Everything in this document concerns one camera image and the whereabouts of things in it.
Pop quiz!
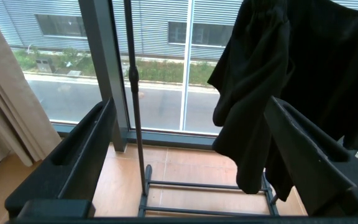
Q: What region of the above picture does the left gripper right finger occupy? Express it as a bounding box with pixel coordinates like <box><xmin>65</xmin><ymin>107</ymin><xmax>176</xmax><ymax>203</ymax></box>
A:
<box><xmin>264</xmin><ymin>96</ymin><xmax>358</xmax><ymax>217</ymax></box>

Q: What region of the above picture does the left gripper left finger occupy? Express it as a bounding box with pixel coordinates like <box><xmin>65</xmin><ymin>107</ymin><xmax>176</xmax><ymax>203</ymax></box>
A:
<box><xmin>4</xmin><ymin>98</ymin><xmax>117</xmax><ymax>218</ymax></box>

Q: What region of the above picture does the black garment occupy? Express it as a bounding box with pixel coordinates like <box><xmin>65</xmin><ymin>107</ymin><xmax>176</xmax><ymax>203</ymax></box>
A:
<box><xmin>264</xmin><ymin>0</ymin><xmax>358</xmax><ymax>202</ymax></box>

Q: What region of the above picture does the black clothes rack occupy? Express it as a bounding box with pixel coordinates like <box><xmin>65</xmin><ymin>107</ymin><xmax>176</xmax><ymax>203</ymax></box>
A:
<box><xmin>123</xmin><ymin>0</ymin><xmax>280</xmax><ymax>218</ymax></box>

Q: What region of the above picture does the beige curtain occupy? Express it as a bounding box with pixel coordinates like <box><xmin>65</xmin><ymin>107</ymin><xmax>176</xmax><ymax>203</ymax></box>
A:
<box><xmin>0</xmin><ymin>0</ymin><xmax>62</xmax><ymax>167</ymax></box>

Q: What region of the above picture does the window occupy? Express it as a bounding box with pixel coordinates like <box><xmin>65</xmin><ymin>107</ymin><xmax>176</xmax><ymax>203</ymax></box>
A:
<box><xmin>0</xmin><ymin>0</ymin><xmax>358</xmax><ymax>150</ymax></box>

